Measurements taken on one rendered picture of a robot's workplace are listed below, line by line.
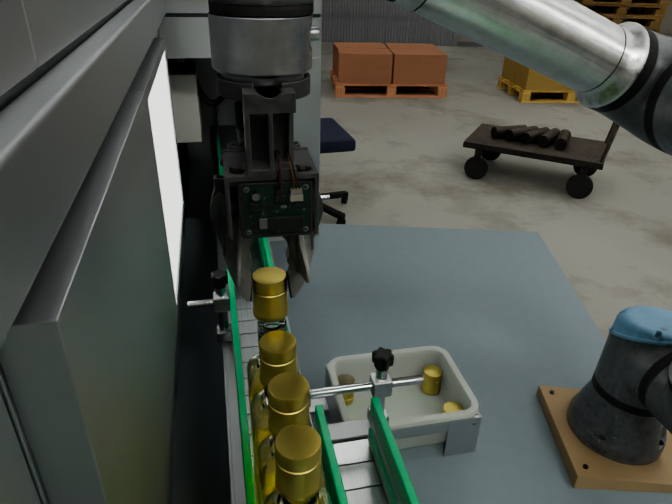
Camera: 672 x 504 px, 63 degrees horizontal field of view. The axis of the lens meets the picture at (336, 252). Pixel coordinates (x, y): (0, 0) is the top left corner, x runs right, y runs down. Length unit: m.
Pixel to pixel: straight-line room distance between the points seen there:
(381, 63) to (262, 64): 6.01
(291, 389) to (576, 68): 0.43
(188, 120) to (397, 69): 5.04
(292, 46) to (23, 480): 0.31
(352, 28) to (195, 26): 9.11
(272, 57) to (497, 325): 0.98
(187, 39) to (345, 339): 0.77
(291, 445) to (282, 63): 0.27
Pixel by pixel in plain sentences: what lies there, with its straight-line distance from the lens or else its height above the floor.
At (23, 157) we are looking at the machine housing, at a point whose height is 1.39.
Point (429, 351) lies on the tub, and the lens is 1.03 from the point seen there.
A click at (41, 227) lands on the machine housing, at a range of 0.30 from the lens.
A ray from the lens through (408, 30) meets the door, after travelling 10.48.
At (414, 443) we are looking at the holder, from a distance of 0.93.
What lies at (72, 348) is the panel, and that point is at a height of 1.30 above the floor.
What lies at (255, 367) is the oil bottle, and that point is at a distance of 0.59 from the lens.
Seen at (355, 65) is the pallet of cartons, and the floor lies 0.35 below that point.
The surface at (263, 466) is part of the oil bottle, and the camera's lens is 0.51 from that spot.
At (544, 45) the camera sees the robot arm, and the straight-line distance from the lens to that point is 0.62.
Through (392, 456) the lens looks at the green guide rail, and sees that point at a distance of 0.68.
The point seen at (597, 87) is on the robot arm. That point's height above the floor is 1.35.
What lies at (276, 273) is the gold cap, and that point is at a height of 1.20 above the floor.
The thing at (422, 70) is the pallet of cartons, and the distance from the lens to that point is 6.52.
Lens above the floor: 1.47
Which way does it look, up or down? 29 degrees down
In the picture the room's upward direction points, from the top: 2 degrees clockwise
